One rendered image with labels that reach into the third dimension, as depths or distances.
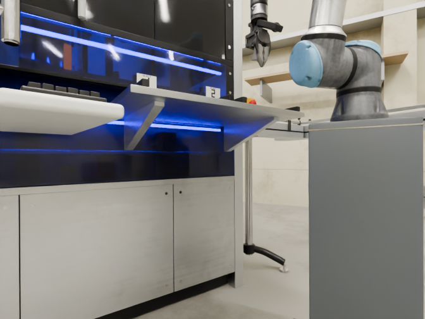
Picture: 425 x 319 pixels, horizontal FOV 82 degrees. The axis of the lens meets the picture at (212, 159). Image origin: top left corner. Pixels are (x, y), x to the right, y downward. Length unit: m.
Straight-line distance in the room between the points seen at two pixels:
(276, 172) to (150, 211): 2.93
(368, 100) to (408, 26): 3.03
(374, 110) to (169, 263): 0.97
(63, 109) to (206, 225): 0.91
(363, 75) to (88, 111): 0.70
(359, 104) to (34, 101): 0.75
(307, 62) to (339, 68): 0.09
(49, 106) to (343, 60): 0.68
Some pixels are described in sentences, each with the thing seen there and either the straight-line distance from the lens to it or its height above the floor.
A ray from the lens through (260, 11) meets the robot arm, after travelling 1.21.
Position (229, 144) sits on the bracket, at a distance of 1.24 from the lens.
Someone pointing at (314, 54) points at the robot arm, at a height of 0.96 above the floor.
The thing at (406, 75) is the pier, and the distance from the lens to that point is 3.64.
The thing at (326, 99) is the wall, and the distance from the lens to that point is 3.83.
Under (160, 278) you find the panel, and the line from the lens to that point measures 1.22.
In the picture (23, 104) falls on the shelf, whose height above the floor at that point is 0.78.
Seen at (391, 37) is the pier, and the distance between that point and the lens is 3.76.
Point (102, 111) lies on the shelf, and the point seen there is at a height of 0.78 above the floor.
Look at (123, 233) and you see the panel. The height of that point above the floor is 0.39.
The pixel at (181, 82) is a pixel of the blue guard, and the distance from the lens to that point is 1.20.
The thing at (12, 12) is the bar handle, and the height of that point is 0.93.
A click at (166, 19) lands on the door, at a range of 1.29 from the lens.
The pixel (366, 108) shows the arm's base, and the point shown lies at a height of 0.83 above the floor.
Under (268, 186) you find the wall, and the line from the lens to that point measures 3.89.
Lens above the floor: 0.69
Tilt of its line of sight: level
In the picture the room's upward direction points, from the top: straight up
